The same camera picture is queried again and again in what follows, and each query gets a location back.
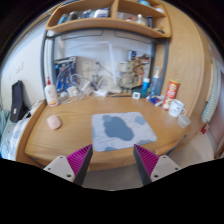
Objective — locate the small blue white-capped bottle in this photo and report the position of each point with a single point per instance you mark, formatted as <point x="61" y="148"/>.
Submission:
<point x="145" y="88"/>

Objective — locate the grey blue-blotched mouse pad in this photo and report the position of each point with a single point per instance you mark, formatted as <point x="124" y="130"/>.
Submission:
<point x="120" y="131"/>

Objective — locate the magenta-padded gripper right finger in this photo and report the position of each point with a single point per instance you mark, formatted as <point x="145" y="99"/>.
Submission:
<point x="165" y="166"/>

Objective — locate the blue tissue packet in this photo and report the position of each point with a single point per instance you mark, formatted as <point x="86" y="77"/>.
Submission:
<point x="156" y="100"/>

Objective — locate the pale checked bedding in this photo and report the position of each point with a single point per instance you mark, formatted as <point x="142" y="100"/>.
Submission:
<point x="11" y="140"/>

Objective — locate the robot model kit box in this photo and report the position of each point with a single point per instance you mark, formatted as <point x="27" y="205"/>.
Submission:
<point x="63" y="71"/>

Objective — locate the red chips can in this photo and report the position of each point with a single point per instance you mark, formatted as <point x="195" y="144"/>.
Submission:
<point x="170" y="95"/>

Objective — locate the wooden shelf unit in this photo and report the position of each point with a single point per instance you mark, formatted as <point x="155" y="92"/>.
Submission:
<point x="110" y="23"/>

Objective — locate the pink computer mouse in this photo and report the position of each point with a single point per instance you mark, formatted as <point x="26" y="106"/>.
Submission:
<point x="54" y="122"/>

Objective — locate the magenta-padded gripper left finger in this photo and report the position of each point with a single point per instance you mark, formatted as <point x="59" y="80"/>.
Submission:
<point x="58" y="166"/>

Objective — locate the white radiator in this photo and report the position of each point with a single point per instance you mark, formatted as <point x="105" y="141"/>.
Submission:
<point x="209" y="100"/>

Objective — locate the clear plastic cup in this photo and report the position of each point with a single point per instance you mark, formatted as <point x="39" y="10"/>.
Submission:
<point x="184" y="121"/>

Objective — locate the white mug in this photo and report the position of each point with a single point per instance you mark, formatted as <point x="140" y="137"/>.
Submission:
<point x="175" y="108"/>

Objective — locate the black bag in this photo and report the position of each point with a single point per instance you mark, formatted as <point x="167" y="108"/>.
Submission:
<point x="17" y="100"/>

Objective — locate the white power strip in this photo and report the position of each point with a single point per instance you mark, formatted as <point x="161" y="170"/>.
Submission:
<point x="100" y="92"/>

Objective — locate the beige robot model figure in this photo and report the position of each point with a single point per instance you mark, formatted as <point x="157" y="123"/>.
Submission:
<point x="133" y="71"/>

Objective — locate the small white cube clock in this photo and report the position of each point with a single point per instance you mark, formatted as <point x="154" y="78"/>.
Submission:
<point x="136" y="95"/>

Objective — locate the white red-capped pump bottle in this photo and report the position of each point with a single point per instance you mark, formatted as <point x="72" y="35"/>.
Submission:
<point x="51" y="95"/>

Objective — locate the blue spray bottle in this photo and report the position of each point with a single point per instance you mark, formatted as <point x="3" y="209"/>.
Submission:
<point x="155" y="83"/>

